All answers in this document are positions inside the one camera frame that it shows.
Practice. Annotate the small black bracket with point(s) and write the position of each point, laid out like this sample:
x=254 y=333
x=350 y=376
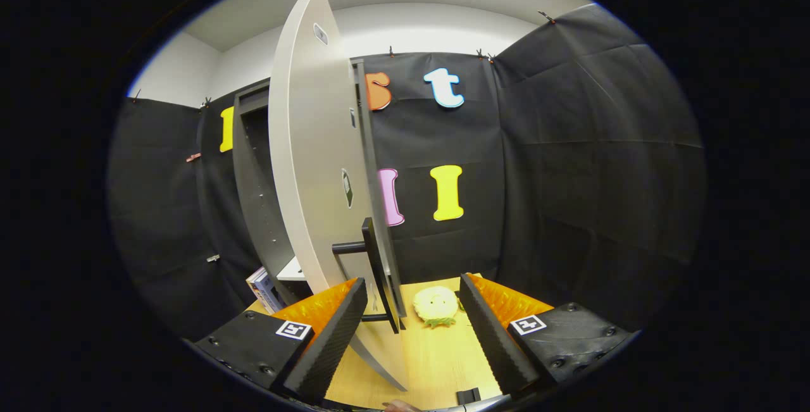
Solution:
x=468 y=395

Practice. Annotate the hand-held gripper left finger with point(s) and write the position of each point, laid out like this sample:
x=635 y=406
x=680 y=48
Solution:
x=332 y=349

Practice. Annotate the black backdrop cloth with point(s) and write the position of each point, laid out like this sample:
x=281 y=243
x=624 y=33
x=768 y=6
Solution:
x=569 y=178

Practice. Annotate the yellow plush toy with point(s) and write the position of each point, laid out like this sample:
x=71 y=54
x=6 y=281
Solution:
x=435 y=304

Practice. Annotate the grey shoe cabinet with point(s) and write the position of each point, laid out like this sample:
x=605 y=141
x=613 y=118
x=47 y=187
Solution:
x=253 y=178

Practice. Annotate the red clip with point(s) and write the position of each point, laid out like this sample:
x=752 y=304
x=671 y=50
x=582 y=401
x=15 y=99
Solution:
x=193 y=157

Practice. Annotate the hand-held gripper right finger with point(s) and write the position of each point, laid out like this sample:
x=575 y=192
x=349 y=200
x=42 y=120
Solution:
x=497 y=349

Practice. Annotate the lavender cover book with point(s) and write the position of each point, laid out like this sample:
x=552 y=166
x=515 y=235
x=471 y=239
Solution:
x=271 y=292

